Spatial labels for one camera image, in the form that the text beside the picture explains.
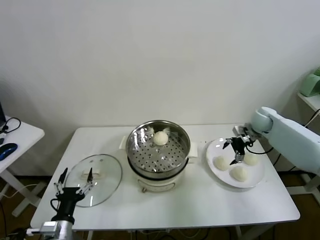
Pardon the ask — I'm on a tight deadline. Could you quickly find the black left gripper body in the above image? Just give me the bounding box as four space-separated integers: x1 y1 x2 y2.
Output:
51 186 85 223

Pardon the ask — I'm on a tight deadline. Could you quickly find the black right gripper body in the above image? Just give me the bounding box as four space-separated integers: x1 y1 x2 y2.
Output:
231 136 248 156

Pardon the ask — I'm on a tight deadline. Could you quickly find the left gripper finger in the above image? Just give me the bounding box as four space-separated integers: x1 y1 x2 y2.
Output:
76 167 95 196
53 167 69 196

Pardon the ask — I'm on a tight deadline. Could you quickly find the white steamed baozi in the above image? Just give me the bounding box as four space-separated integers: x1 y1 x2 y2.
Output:
243 153 259 166
152 131 168 146
229 166 250 182
214 156 230 172

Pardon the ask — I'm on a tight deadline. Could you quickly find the stainless steel steamer basket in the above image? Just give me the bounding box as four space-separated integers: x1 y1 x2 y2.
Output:
125 120 192 176

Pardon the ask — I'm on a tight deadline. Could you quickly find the white round plate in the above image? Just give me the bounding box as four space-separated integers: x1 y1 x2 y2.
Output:
205 137 266 189

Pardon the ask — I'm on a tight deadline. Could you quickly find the glass pot lid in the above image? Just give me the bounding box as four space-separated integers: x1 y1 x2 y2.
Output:
64 153 124 207

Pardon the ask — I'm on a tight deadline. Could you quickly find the white side desk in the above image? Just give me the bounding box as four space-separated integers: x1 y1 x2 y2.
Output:
0 115 46 218

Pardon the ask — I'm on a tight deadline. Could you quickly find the blue computer mouse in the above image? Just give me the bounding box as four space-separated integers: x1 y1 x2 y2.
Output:
0 143 19 161

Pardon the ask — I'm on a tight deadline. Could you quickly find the cream electric cooking pot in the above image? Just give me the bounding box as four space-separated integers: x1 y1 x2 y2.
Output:
120 136 199 194

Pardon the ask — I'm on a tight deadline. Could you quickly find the dark laptop screen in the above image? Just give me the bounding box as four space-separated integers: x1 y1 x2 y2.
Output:
0 101 7 127

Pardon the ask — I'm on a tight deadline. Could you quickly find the pale green appliance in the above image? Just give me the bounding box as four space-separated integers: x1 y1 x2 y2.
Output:
299 66 320 98

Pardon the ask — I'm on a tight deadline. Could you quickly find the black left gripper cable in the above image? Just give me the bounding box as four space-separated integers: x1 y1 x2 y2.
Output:
50 198 61 213

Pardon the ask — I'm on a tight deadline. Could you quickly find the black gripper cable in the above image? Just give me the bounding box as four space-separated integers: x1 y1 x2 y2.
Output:
50 198 61 213
244 143 275 155

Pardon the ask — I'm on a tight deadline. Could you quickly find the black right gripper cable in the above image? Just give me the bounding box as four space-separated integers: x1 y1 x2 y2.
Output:
244 143 275 155

